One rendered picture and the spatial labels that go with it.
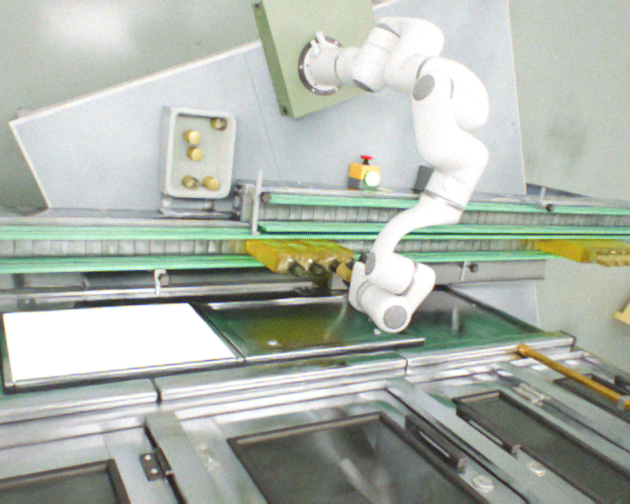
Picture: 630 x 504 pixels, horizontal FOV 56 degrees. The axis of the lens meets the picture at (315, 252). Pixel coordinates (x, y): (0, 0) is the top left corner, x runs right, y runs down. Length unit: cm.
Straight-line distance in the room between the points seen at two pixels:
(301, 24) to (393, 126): 48
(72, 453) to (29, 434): 7
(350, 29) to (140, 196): 73
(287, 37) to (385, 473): 112
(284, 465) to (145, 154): 93
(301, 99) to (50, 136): 65
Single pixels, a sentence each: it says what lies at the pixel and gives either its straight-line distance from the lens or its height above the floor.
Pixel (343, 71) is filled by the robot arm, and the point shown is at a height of 104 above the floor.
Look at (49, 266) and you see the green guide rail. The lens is 144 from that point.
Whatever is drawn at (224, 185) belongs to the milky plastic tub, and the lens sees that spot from 163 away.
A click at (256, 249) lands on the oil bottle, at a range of 156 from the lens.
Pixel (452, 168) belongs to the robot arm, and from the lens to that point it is 113.
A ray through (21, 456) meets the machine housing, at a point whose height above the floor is 146.
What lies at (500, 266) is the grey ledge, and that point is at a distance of 224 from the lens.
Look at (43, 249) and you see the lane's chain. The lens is 150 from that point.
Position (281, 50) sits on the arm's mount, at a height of 83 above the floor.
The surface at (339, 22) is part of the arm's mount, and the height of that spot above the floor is 84.
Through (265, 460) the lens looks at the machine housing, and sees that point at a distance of 101.
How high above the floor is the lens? 232
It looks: 56 degrees down
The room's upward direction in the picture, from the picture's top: 119 degrees clockwise
